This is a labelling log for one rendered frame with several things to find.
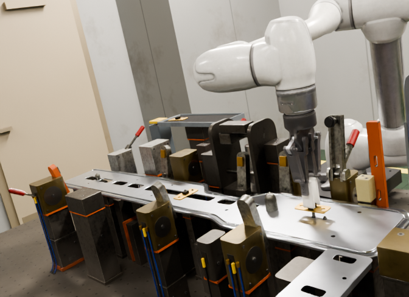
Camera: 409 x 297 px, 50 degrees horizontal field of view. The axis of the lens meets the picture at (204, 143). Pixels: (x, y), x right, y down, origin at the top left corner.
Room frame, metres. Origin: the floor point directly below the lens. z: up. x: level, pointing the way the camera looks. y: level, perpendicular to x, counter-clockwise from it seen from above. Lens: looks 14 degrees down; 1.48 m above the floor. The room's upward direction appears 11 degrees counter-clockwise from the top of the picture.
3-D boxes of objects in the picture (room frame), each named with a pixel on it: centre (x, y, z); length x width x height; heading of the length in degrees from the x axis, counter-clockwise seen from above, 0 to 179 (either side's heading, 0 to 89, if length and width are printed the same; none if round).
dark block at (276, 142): (1.31, -0.22, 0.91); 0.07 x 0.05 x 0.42; 133
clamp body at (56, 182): (1.62, 0.64, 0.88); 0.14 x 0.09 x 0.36; 133
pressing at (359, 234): (1.34, 0.11, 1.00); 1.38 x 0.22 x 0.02; 43
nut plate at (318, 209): (0.99, -0.23, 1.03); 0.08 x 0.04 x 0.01; 43
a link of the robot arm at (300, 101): (0.99, -0.23, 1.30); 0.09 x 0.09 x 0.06
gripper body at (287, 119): (0.99, -0.23, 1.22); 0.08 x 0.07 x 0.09; 133
